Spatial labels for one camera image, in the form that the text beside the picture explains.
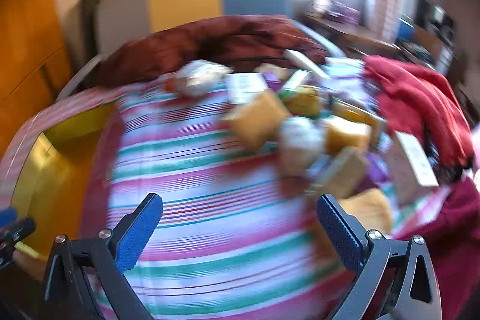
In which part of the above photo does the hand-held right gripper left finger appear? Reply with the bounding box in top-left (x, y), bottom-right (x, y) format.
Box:
top-left (43, 193), bottom-right (164, 320)

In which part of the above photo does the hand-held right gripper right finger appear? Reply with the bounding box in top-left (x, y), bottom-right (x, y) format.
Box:
top-left (316, 193), bottom-right (443, 320)

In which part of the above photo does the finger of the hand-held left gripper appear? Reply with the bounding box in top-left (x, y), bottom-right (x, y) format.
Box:
top-left (0, 207), bottom-right (37, 270)

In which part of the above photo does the yellow cake block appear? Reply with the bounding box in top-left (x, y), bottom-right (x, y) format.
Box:
top-left (337, 189), bottom-right (394, 235)
top-left (311, 145), bottom-right (370, 199)
top-left (324, 115), bottom-right (373, 158)
top-left (223, 89), bottom-right (292, 153)

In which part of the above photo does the gold box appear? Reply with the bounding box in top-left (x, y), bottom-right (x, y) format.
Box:
top-left (11, 103), bottom-right (118, 262)

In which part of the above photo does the purple packet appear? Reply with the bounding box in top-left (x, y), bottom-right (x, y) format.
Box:
top-left (360, 153), bottom-right (389, 186)
top-left (262, 74), bottom-right (286, 93)

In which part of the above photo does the white cake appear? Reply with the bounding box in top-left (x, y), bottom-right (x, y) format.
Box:
top-left (277, 116), bottom-right (327, 177)

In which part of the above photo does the white labelled box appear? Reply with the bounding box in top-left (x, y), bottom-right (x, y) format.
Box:
top-left (392, 130), bottom-right (440, 205)

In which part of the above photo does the yellow green box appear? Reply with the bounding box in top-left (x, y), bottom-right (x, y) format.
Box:
top-left (334, 99), bottom-right (389, 141)

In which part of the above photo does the yellow snack packet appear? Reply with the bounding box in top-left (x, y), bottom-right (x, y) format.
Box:
top-left (281, 85), bottom-right (324, 117)

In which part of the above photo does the silver orange snack packet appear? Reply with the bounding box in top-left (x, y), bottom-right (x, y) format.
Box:
top-left (165, 59), bottom-right (234, 100)

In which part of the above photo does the white printed box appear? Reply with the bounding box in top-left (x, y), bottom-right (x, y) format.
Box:
top-left (225, 73), bottom-right (269, 105)

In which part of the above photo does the striped pink green blanket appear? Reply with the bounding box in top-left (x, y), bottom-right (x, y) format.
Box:
top-left (0, 55), bottom-right (451, 320)

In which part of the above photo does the maroon cloth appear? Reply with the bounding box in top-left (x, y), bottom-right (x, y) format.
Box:
top-left (394, 178), bottom-right (480, 320)

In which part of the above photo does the red cloth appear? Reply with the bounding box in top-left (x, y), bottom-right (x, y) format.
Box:
top-left (362, 55), bottom-right (475, 168)

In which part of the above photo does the orange wardrobe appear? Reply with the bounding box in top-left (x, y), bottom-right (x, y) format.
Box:
top-left (0, 0), bottom-right (76, 156)

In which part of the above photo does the wooden desk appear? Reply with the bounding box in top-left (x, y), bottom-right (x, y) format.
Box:
top-left (300, 13), bottom-right (402, 54)

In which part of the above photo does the dark brown-red cloth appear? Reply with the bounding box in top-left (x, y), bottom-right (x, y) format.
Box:
top-left (94, 16), bottom-right (331, 88)

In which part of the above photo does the cardboard box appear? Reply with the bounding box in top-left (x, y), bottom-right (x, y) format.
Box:
top-left (412, 25), bottom-right (445, 58)

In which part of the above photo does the blue container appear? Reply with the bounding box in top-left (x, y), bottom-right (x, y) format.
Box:
top-left (397, 17), bottom-right (415, 40)

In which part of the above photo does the grey yellow blue headboard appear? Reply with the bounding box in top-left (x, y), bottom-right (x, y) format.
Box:
top-left (95, 0), bottom-right (294, 48)

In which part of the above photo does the black stereo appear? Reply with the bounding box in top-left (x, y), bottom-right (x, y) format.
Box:
top-left (416, 0), bottom-right (456, 39)

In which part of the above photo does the white bed frame rail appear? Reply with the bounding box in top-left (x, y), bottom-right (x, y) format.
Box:
top-left (56, 22), bottom-right (346, 99)

